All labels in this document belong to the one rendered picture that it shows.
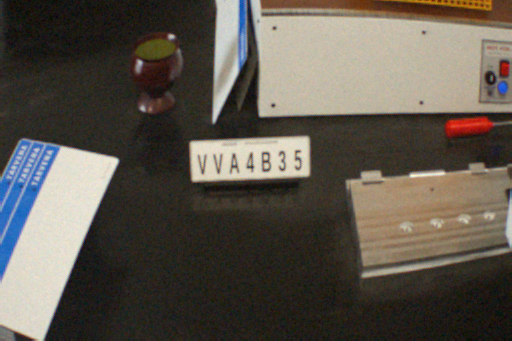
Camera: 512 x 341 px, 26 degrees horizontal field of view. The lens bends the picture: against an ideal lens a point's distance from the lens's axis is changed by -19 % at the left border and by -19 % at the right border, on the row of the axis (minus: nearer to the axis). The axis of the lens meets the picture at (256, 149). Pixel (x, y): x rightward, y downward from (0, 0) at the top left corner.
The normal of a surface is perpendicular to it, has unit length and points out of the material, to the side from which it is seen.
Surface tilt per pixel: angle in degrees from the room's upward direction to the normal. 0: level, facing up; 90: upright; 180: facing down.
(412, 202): 0
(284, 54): 90
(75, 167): 0
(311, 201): 0
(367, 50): 90
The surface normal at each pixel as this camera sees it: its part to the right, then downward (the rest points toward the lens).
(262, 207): 0.01, -0.78
